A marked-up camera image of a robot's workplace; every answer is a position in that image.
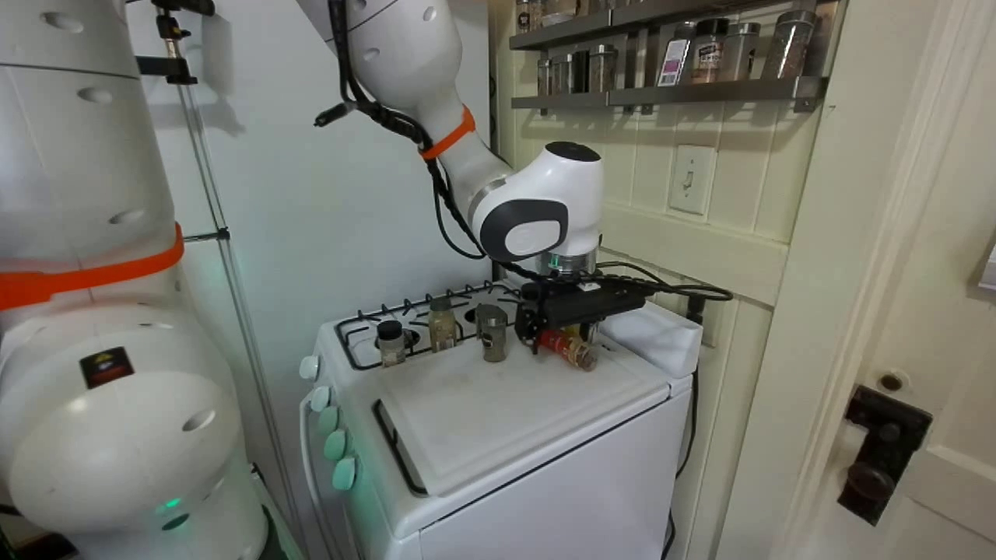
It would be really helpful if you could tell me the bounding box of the red capped spice bottle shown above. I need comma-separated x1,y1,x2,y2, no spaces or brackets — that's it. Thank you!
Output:
536,327,598,370

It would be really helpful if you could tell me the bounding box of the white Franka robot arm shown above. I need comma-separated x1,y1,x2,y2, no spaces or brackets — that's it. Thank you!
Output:
0,0,657,560

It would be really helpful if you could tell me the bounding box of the metal wall spice rack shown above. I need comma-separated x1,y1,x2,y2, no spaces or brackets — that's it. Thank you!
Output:
510,0,843,112

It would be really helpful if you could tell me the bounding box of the black stove burner grate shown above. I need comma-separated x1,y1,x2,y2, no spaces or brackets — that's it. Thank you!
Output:
334,281,517,370

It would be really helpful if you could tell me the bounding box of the black door latch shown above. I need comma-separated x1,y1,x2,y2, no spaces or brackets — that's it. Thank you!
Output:
839,385,932,522

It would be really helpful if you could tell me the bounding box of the white gas stove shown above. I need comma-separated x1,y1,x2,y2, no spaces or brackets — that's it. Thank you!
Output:
300,305,700,560

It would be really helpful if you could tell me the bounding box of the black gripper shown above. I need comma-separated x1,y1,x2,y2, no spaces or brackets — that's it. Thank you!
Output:
515,275,657,340

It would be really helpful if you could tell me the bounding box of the small dark spice bottle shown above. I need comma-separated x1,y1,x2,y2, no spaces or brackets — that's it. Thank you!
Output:
377,322,408,363

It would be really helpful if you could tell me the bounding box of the wall power outlet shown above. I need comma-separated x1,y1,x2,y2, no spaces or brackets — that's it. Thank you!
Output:
668,147,716,219

